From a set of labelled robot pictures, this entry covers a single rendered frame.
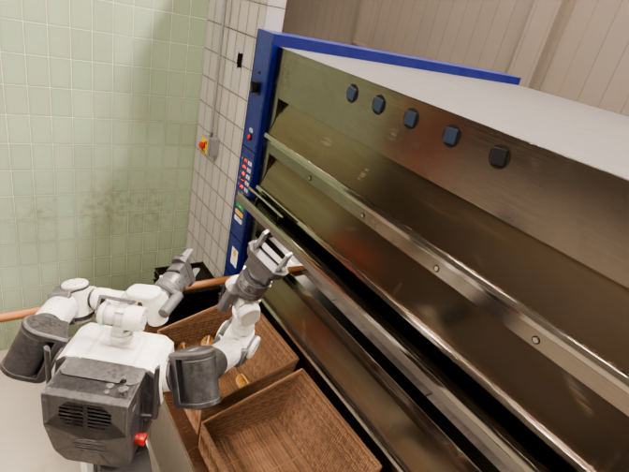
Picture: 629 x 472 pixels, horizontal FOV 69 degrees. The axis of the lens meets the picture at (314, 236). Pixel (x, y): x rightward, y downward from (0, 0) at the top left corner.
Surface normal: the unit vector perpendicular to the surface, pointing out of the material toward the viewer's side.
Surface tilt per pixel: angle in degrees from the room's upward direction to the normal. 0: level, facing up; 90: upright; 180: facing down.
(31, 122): 90
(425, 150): 90
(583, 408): 70
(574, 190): 90
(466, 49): 90
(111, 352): 0
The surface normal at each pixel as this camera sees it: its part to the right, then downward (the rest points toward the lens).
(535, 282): -0.70, -0.21
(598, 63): -0.80, 0.11
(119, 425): -0.04, 0.44
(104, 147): 0.54, 0.47
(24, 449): 0.20, -0.88
